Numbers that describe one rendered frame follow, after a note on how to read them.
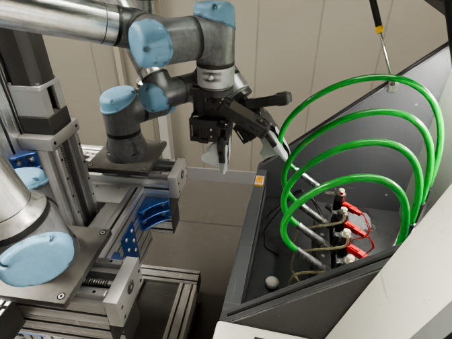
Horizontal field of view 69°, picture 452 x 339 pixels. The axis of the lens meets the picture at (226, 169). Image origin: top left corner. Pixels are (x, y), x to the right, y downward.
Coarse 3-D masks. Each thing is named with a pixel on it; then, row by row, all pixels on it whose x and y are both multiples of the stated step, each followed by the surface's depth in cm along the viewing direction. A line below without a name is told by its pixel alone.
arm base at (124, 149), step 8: (112, 136) 109; (120, 136) 109; (128, 136) 110; (136, 136) 112; (112, 144) 111; (120, 144) 110; (128, 144) 111; (136, 144) 112; (144, 144) 116; (112, 152) 111; (120, 152) 111; (128, 152) 111; (136, 152) 113; (144, 152) 115; (112, 160) 113; (120, 160) 112; (128, 160) 112; (136, 160) 113
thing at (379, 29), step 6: (372, 0) 90; (372, 6) 91; (372, 12) 92; (378, 12) 91; (378, 18) 92; (378, 24) 92; (378, 30) 93; (384, 48) 96; (384, 54) 96; (390, 72) 98; (390, 84) 100; (396, 84) 99; (390, 90) 101; (396, 90) 100
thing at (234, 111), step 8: (224, 104) 66; (232, 104) 68; (240, 104) 70; (224, 112) 67; (232, 112) 66; (240, 112) 67; (248, 112) 69; (232, 120) 67; (240, 120) 67; (248, 120) 67; (256, 120) 68; (264, 120) 68; (248, 128) 68; (256, 128) 67; (264, 128) 67; (256, 136) 68; (264, 136) 68
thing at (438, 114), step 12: (336, 84) 73; (348, 84) 72; (408, 84) 70; (420, 84) 70; (312, 96) 76; (432, 96) 70; (300, 108) 78; (432, 108) 72; (288, 120) 80; (444, 132) 74; (432, 180) 80
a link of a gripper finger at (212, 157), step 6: (216, 144) 72; (210, 150) 73; (216, 150) 73; (204, 156) 74; (210, 156) 74; (216, 156) 74; (204, 162) 75; (210, 162) 75; (216, 162) 75; (222, 168) 75; (222, 174) 78
